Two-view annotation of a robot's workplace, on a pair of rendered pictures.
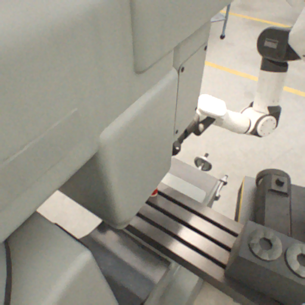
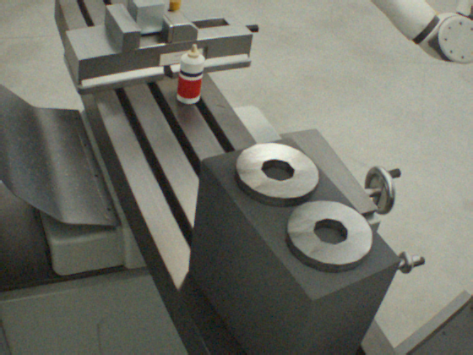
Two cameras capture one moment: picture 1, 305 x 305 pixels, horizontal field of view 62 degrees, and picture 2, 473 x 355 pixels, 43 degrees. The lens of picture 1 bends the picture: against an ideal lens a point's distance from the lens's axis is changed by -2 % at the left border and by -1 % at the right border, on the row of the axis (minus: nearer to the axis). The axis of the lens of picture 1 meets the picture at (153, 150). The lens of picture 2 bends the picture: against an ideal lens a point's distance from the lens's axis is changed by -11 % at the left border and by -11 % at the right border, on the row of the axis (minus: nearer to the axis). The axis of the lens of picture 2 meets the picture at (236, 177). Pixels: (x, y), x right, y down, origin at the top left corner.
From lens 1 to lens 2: 0.63 m
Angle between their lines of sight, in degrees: 21
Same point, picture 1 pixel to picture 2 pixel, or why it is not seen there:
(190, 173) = (327, 169)
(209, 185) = not seen: hidden behind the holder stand
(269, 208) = (448, 334)
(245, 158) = not seen: outside the picture
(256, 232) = (279, 148)
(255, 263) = (224, 187)
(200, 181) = not seen: hidden behind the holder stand
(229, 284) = (183, 288)
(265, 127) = (457, 37)
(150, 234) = (117, 143)
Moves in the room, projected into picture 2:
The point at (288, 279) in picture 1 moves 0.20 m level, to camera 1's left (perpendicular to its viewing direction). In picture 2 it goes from (264, 243) to (111, 155)
